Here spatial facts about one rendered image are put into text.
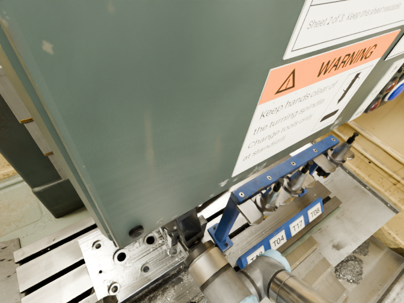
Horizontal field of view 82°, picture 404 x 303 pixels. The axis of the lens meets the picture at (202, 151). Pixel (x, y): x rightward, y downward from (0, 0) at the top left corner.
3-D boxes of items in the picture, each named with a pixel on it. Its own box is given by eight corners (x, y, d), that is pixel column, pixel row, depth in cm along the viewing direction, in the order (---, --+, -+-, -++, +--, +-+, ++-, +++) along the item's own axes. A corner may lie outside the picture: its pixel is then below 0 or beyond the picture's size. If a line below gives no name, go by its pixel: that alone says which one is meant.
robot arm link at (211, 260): (201, 284, 41) (234, 256, 45) (187, 261, 43) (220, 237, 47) (197, 291, 47) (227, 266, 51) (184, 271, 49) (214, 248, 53)
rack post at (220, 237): (233, 244, 87) (255, 208, 64) (222, 252, 84) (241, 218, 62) (217, 222, 92) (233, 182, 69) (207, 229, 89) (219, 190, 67)
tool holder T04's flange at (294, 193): (288, 175, 72) (291, 171, 70) (305, 189, 70) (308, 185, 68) (276, 186, 69) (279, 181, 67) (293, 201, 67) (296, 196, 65)
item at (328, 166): (338, 169, 75) (339, 168, 75) (329, 175, 73) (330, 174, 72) (321, 154, 79) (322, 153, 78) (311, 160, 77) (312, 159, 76)
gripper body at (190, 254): (157, 228, 56) (184, 273, 50) (155, 213, 49) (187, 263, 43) (183, 211, 59) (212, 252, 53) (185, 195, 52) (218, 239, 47)
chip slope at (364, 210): (364, 232, 127) (401, 211, 107) (277, 318, 97) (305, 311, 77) (256, 130, 170) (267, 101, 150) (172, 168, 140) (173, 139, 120)
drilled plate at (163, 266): (192, 258, 78) (193, 254, 74) (106, 315, 66) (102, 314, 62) (160, 204, 90) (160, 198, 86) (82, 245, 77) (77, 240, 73)
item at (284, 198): (294, 199, 66) (295, 198, 65) (281, 208, 64) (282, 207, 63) (276, 181, 69) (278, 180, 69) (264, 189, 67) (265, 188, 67)
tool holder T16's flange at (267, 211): (264, 191, 68) (266, 187, 66) (280, 207, 65) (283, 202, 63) (249, 202, 65) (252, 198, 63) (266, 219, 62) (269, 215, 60)
